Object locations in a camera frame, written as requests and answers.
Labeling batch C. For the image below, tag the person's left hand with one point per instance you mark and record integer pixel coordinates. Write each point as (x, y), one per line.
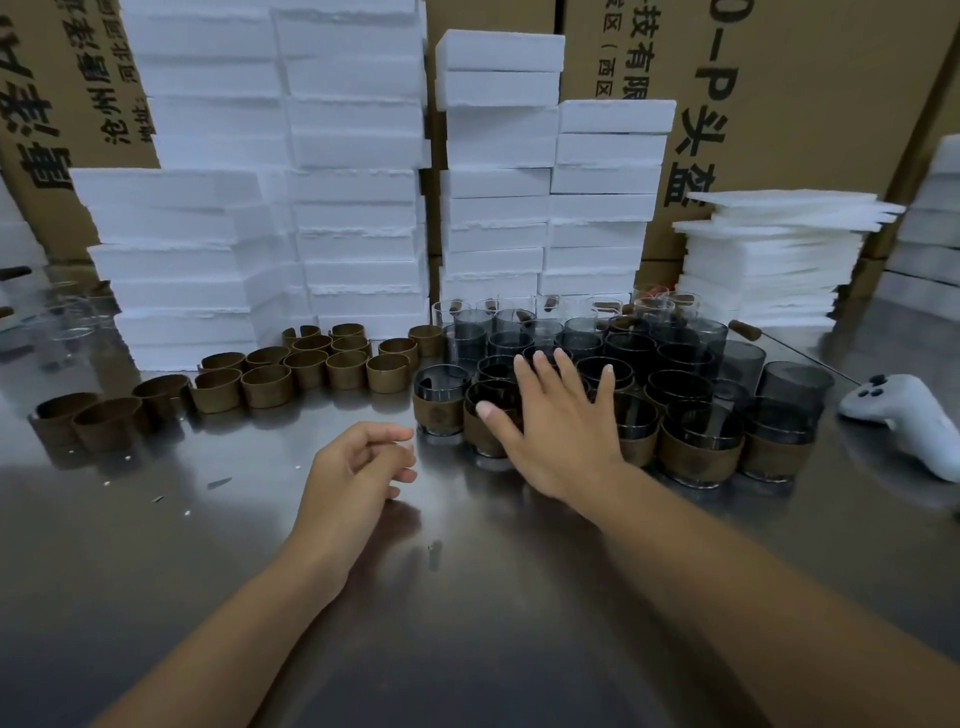
(345, 502)

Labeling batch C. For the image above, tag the person's right hand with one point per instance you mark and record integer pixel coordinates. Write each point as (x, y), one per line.
(570, 442)

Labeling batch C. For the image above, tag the smoky transparent plastic cup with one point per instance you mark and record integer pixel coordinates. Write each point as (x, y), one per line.
(701, 420)
(441, 379)
(776, 416)
(628, 379)
(679, 385)
(487, 394)
(495, 367)
(641, 412)

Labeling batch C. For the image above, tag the group of brown sleeve rings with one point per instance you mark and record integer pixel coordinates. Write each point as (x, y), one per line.
(266, 386)

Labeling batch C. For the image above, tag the cluster of transparent plastic cups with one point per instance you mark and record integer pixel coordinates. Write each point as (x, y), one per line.
(461, 334)

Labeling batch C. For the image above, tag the bunch of clear plastic cups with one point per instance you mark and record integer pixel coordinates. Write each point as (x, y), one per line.
(71, 315)

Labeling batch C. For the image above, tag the person's right forearm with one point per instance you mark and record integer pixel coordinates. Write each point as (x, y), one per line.
(772, 607)

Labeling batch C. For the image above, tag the person's left forearm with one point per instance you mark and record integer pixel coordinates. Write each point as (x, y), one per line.
(217, 652)

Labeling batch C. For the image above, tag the stepped stack white foam blocks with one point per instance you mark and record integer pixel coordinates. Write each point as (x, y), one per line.
(495, 217)

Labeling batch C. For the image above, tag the stack of thin foam sheets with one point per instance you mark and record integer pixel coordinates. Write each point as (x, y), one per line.
(765, 262)

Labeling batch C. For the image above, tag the tall stack white foam blocks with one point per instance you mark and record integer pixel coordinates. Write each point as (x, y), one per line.
(330, 210)

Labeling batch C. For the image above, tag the white game controller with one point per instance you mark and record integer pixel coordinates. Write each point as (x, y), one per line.
(907, 420)

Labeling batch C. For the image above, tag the stack of white foam blocks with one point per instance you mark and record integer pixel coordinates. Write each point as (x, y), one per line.
(19, 240)
(926, 247)

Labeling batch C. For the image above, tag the large printed cardboard box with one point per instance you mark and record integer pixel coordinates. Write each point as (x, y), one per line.
(825, 97)

